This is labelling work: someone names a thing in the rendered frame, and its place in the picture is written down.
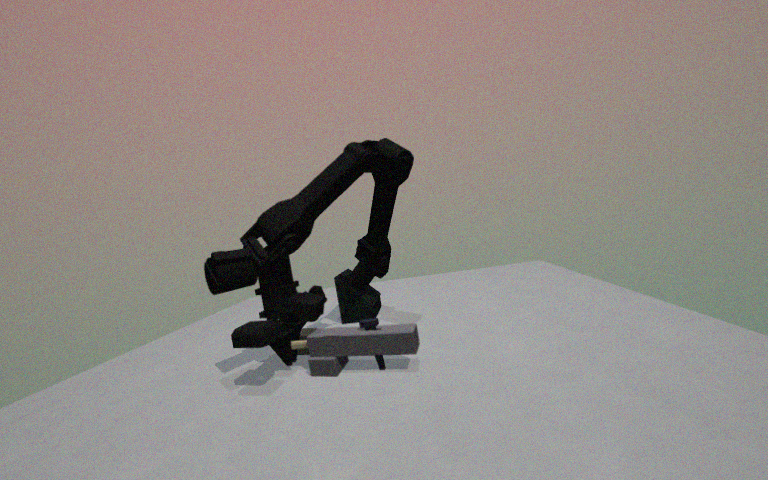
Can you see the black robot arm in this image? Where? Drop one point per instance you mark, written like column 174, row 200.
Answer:
column 287, row 224

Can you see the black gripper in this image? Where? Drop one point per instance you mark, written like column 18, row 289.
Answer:
column 274, row 333

